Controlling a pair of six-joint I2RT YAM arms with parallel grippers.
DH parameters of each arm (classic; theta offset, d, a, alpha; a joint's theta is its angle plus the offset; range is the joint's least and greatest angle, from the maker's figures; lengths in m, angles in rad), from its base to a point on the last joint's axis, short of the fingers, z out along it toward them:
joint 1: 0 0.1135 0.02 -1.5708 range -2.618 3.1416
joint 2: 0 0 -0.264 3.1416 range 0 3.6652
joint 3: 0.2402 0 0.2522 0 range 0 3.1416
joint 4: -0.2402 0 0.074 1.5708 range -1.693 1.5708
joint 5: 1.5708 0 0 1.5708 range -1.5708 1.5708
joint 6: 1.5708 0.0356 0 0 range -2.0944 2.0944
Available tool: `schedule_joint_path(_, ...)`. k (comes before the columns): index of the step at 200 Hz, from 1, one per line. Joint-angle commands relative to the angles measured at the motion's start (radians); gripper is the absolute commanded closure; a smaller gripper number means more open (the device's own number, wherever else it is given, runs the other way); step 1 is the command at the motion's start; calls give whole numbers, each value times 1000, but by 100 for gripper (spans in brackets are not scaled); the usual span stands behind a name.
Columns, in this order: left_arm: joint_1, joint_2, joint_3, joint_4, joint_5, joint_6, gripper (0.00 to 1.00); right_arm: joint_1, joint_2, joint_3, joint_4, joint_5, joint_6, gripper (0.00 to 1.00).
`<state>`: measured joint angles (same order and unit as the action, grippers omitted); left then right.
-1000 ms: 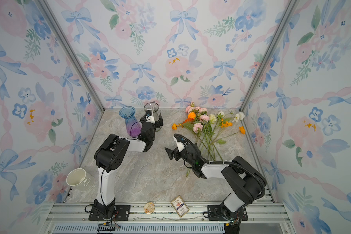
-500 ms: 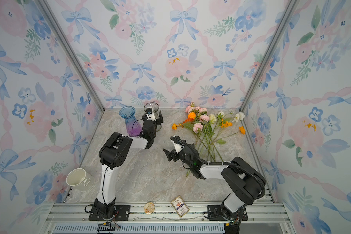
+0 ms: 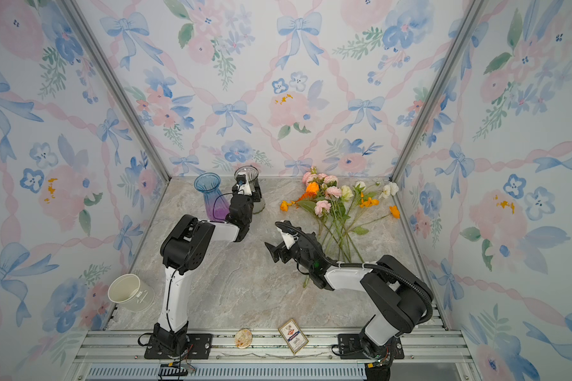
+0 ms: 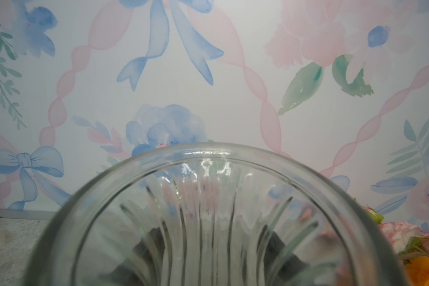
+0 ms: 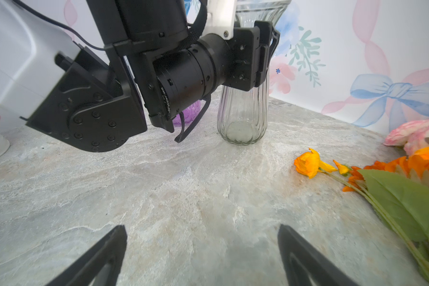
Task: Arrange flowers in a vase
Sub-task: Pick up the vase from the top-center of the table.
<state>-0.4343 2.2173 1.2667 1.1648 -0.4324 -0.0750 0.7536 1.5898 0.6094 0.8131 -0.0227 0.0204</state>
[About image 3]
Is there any clear grey glass vase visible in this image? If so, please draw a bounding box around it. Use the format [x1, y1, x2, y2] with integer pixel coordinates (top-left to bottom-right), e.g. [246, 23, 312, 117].
[234, 165, 265, 214]

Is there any pink carnation stem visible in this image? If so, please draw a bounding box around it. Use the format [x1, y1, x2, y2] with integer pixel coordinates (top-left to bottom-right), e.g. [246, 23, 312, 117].
[312, 184, 354, 261]

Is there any pink rose stem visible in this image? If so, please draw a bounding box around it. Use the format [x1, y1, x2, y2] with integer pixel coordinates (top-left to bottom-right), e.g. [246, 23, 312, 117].
[295, 168, 375, 291]

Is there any yellow poppy flower stem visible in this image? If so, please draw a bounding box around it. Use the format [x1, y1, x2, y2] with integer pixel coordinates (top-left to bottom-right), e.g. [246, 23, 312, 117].
[331, 192, 380, 263]

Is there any white flower stem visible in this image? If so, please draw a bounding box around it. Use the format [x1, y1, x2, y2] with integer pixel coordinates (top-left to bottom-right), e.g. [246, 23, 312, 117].
[350, 181, 401, 234]

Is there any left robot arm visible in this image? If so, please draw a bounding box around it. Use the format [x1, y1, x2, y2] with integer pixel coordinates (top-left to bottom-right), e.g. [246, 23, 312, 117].
[149, 179, 258, 357]

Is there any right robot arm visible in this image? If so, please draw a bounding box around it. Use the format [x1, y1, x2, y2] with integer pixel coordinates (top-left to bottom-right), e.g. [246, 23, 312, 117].
[265, 221, 434, 360]

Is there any blue purple glass vase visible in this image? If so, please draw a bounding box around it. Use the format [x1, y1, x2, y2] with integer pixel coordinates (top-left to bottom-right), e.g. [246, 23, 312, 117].
[194, 172, 229, 222]

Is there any orange marigold flower stem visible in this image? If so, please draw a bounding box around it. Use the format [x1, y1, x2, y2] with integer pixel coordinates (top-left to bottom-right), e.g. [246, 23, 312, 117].
[280, 182, 320, 212]

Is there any framed card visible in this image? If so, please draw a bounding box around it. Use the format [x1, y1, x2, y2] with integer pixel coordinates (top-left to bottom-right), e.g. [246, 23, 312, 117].
[278, 318, 309, 355]

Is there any round beige coaster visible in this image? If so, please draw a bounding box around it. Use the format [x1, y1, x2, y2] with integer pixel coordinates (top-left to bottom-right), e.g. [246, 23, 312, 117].
[234, 329, 253, 349]

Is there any cream white cup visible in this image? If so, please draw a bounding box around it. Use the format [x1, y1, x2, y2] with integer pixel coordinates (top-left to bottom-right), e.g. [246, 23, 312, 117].
[107, 273, 156, 313]

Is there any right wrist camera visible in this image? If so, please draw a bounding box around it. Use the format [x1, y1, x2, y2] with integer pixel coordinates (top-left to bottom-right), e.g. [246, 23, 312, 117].
[281, 232, 296, 250]

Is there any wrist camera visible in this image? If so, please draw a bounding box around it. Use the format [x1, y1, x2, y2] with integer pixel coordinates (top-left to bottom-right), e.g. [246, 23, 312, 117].
[281, 232, 296, 250]
[236, 173, 253, 196]

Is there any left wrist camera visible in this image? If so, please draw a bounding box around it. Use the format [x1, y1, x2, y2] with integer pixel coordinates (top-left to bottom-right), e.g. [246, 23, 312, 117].
[236, 173, 253, 196]

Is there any black corrugated cable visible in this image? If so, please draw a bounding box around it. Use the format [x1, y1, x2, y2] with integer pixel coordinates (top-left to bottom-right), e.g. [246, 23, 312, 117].
[285, 222, 435, 325]

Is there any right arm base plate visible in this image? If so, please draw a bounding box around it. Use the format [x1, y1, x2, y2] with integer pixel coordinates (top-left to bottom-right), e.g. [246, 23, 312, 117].
[331, 333, 405, 361]

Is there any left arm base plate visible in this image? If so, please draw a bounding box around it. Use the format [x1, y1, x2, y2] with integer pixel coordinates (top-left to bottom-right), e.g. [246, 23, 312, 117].
[144, 333, 214, 360]

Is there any aluminium rail frame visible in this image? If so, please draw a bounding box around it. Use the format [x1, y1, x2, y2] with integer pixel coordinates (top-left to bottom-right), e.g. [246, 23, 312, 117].
[65, 325, 481, 380]

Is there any left corner aluminium post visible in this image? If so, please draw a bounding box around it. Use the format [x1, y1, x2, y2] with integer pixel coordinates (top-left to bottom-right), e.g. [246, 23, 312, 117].
[57, 0, 171, 183]

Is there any corner aluminium post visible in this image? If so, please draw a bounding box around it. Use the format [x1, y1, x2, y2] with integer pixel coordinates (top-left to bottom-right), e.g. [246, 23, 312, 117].
[57, 0, 171, 183]
[390, 0, 486, 182]

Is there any right corner aluminium post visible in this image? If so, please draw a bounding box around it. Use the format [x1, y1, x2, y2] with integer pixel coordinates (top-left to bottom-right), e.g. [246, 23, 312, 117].
[390, 0, 486, 182]

